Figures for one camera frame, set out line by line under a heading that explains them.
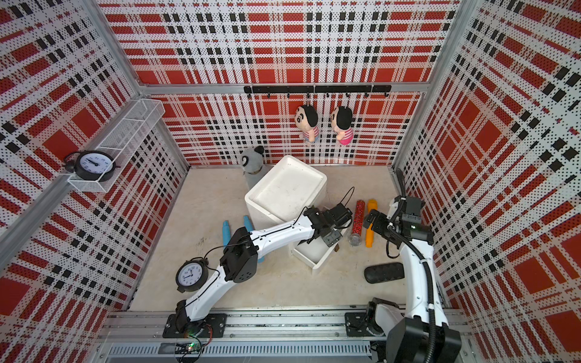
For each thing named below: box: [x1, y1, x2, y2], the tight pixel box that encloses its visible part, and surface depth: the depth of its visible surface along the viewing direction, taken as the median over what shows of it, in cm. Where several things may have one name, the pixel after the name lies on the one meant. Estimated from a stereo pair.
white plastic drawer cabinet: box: [245, 155, 328, 233], surface depth 82 cm
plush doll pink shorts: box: [331, 105, 354, 146], surface depth 97 cm
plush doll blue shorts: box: [294, 104, 321, 143], surface depth 95 cm
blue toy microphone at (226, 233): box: [222, 220, 231, 249], surface depth 97 cm
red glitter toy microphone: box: [348, 199, 366, 246], surface depth 95 cm
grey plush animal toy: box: [240, 145, 268, 190], surface depth 103 cm
